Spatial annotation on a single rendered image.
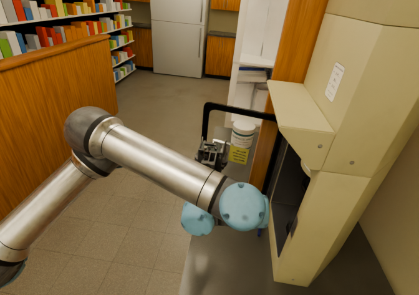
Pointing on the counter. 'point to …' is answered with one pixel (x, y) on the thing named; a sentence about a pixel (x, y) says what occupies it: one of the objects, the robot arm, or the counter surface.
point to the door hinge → (277, 168)
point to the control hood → (301, 122)
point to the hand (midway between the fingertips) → (214, 146)
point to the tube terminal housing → (351, 136)
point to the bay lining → (289, 179)
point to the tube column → (376, 1)
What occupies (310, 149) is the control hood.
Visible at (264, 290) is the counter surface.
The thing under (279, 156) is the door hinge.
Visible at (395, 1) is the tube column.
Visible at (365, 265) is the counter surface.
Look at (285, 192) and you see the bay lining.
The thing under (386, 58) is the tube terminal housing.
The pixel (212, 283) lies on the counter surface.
